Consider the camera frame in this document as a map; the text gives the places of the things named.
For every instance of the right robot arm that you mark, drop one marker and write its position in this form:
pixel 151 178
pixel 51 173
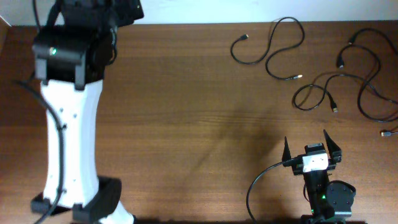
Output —
pixel 330 201

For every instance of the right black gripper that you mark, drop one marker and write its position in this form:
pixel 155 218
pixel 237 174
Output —
pixel 297 169

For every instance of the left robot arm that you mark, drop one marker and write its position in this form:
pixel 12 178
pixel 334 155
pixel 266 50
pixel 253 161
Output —
pixel 71 51

